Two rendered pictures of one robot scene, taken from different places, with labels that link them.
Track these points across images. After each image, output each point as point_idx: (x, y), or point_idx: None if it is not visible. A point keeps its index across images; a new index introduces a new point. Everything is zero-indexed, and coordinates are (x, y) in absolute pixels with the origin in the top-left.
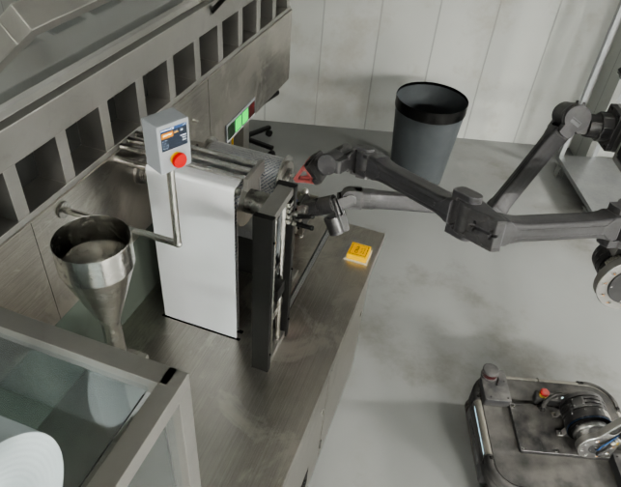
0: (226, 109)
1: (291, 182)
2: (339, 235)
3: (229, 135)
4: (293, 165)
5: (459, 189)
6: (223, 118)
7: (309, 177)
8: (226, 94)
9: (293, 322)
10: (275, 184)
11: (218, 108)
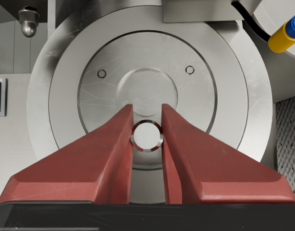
0: None
1: (139, 85)
2: None
3: None
4: (62, 143)
5: None
6: (11, 134)
7: (122, 148)
8: None
9: None
10: (266, 143)
11: (29, 163)
